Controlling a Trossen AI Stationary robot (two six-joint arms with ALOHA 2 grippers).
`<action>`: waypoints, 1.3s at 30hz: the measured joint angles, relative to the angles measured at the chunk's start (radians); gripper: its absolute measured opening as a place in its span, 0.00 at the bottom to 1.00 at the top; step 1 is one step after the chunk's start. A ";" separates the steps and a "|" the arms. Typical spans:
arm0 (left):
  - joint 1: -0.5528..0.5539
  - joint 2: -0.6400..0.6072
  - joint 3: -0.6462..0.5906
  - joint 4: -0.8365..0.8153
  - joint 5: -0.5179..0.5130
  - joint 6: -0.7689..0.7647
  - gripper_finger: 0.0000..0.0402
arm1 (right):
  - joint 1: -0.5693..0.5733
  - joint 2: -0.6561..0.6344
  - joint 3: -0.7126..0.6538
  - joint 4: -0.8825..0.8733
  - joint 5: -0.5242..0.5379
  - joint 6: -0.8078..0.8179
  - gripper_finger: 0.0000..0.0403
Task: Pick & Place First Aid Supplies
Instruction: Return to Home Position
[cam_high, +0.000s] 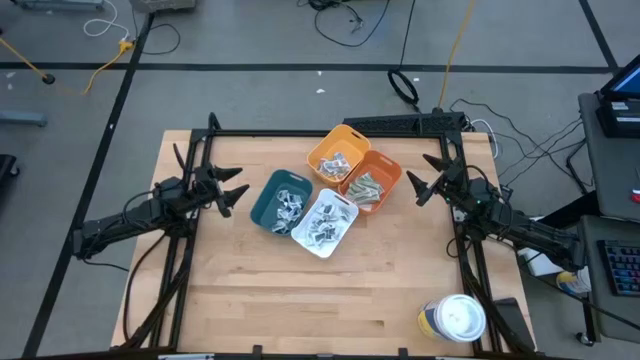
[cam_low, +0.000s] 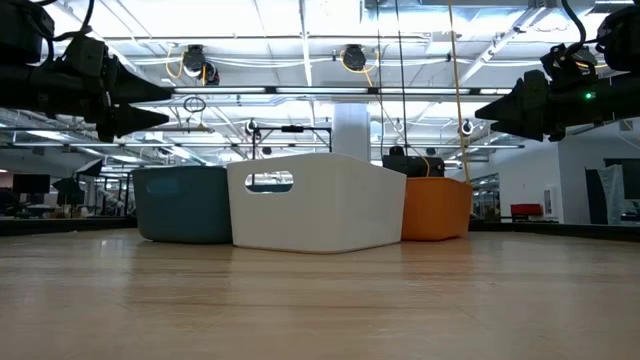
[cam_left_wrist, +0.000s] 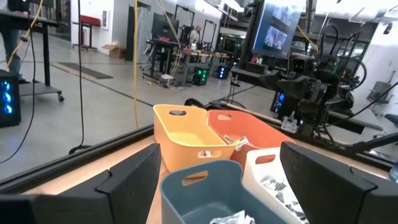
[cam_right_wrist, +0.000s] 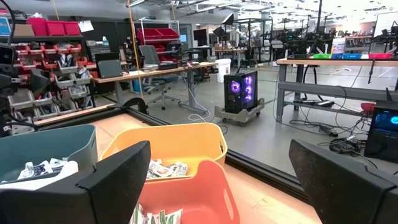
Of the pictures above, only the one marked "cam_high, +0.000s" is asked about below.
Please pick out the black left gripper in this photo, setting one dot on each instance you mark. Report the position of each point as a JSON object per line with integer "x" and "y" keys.
{"x": 206, "y": 187}

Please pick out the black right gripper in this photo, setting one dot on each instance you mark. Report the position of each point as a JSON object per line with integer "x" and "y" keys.
{"x": 455, "y": 182}

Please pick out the long green bandage wrapper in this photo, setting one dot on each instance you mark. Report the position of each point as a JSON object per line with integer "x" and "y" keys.
{"x": 351, "y": 192}

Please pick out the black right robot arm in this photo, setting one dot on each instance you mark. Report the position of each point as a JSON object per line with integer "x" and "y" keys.
{"x": 530, "y": 231}

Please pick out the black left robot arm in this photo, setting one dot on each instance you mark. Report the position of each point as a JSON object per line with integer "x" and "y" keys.
{"x": 125, "y": 222}

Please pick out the teal plastic bin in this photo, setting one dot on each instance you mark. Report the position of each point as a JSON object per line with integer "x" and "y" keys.
{"x": 265, "y": 200}

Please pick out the orange plastic bin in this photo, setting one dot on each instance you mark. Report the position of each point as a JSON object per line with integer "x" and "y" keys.
{"x": 387, "y": 167}

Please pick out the black perforated mounting beam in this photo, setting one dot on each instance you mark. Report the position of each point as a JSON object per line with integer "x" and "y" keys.
{"x": 390, "y": 122}

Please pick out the white plastic bin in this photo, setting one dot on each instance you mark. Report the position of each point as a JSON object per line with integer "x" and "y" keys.
{"x": 302, "y": 235}

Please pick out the yellow plastic bin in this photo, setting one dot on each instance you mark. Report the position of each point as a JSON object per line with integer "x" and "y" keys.
{"x": 330, "y": 142}

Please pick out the white cardboard box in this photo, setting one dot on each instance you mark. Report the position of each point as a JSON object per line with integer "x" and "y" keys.
{"x": 537, "y": 265}

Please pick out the white lidded container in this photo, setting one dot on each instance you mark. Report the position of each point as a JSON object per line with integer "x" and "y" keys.
{"x": 452, "y": 318}

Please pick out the black flat device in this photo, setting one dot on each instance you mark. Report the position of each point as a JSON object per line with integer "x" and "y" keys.
{"x": 512, "y": 320}

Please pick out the grey side desk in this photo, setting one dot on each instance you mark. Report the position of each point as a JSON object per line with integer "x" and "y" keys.
{"x": 605, "y": 170}
{"x": 612, "y": 317}

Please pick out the small wipes canister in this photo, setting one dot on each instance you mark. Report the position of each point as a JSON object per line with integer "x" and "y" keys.
{"x": 575, "y": 282}

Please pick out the black laptop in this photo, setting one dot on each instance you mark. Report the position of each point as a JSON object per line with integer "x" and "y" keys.
{"x": 622, "y": 117}

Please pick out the black backlit keyboard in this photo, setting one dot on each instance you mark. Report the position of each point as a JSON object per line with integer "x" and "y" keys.
{"x": 622, "y": 267}

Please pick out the black caster base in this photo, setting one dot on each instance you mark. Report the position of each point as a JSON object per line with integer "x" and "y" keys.
{"x": 7, "y": 170}

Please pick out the grey metal floor foot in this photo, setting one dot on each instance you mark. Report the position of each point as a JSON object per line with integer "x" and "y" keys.
{"x": 60, "y": 4}

